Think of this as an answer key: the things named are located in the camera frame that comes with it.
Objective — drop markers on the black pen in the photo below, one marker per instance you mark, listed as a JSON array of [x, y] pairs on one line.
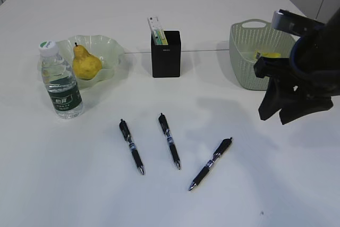
[[224, 145], [133, 149], [166, 131]]

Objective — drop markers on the green plastic woven basket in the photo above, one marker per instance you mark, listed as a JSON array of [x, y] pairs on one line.
[[248, 36]]

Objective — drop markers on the yellow utility knife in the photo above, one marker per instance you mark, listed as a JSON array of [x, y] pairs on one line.
[[163, 37]]

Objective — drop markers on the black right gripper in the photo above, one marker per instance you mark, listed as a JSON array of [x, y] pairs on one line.
[[287, 94]]

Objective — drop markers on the yellow pear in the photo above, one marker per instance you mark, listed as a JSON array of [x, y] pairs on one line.
[[85, 65]]

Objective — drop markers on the clear water bottle green label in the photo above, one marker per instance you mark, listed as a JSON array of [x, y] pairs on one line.
[[59, 80]]

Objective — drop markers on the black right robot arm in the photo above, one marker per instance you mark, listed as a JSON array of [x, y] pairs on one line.
[[315, 58]]

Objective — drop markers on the clear plastic ruler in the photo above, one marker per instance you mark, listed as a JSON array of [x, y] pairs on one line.
[[154, 24]]

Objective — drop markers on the teal utility knife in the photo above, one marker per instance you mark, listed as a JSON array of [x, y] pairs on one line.
[[156, 39]]

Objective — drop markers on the yellow waste paper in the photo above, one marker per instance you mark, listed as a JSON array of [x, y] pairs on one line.
[[259, 54]]

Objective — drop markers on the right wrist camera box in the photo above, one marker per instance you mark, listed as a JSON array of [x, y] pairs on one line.
[[294, 24]]

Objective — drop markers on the green wavy glass plate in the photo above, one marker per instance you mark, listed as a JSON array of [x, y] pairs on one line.
[[106, 49]]

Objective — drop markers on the black square pen holder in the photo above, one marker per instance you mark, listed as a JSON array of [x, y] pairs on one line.
[[166, 59]]

